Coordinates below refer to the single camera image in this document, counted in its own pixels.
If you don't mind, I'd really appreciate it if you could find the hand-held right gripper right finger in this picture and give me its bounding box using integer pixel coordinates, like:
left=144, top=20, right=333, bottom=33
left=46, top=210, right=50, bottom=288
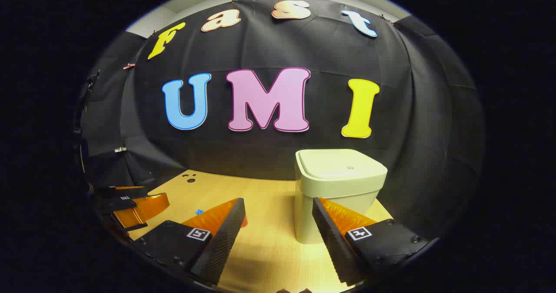
left=312, top=197, right=430, bottom=286

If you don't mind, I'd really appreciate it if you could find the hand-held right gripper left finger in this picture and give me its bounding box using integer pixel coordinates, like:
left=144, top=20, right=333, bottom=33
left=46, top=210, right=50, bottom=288
left=130, top=198, right=246, bottom=286

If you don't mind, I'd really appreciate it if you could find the green desktop garbage bin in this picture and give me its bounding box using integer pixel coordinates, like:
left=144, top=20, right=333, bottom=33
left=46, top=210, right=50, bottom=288
left=294, top=149, right=388, bottom=244

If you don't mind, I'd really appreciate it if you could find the black backdrop cloth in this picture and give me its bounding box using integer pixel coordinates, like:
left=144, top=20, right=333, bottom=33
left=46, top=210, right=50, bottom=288
left=76, top=0, right=485, bottom=241

